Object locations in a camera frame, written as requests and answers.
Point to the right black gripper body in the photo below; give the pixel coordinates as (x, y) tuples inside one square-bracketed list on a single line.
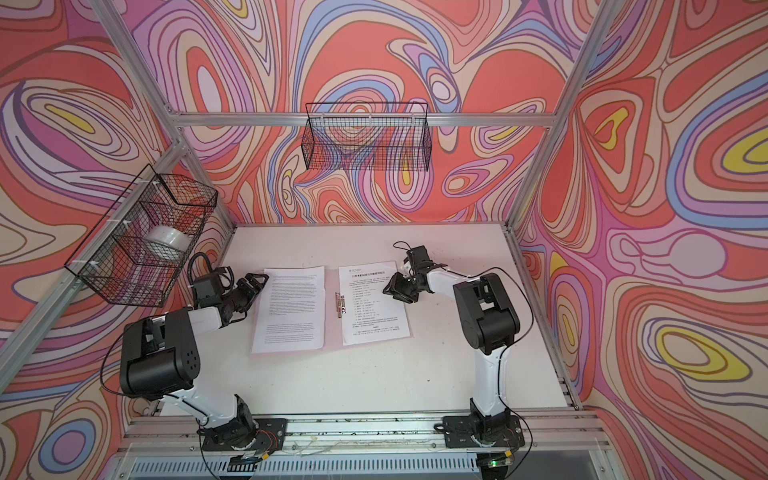
[(413, 277)]

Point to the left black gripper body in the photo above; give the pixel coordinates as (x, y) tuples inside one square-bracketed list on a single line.
[(227, 302)]

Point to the printed paper sheet bottom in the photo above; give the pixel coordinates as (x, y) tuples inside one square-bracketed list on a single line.
[(369, 314)]

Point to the printed paper sheet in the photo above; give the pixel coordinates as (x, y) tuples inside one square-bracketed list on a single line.
[(290, 316), (369, 314)]

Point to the printed paper sheet top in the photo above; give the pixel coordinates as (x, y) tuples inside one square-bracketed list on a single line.
[(290, 316)]

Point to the pink folder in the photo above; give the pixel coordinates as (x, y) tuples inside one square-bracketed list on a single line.
[(333, 325)]

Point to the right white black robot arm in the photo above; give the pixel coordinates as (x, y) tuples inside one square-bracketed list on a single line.
[(489, 323)]

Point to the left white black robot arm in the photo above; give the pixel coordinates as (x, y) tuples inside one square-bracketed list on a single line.
[(160, 359)]

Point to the metal folder clip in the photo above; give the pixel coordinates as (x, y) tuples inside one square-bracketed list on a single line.
[(340, 305)]

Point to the white tape roll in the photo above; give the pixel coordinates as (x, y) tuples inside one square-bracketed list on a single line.
[(167, 243)]

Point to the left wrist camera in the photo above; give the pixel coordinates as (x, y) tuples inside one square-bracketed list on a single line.
[(216, 283)]

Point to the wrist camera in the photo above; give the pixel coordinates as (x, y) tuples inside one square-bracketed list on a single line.
[(418, 260), (216, 283)]

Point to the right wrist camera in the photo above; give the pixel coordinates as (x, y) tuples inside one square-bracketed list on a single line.
[(418, 260)]

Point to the black wire basket left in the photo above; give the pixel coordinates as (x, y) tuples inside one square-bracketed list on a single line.
[(136, 255)]

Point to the black wire basket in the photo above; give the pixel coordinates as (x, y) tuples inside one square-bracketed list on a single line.
[(136, 255), (367, 136)]

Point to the black wire basket back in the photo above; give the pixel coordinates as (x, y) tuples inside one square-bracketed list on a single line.
[(367, 136)]

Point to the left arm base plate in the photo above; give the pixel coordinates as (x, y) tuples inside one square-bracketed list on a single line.
[(259, 433)]

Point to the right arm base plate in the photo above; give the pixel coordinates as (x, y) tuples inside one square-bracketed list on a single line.
[(502, 431)]

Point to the aluminium mounting rail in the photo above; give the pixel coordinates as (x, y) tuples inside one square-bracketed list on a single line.
[(398, 432)]

